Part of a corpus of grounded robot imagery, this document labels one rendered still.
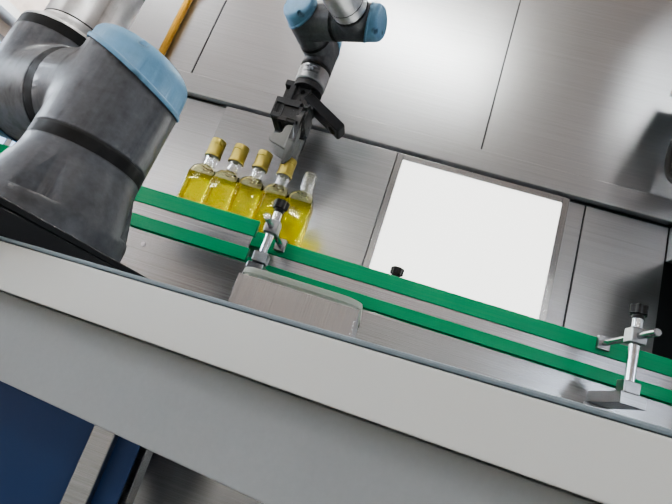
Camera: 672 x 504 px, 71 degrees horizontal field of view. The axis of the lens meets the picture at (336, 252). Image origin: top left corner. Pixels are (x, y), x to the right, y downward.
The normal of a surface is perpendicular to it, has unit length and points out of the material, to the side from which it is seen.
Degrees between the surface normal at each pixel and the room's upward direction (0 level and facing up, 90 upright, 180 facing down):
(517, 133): 90
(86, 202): 72
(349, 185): 90
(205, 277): 90
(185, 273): 90
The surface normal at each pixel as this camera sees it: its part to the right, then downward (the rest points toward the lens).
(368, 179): -0.03, -0.29
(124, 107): 0.61, -0.04
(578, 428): -0.29, -0.36
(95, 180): 0.80, -0.22
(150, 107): 0.84, 0.15
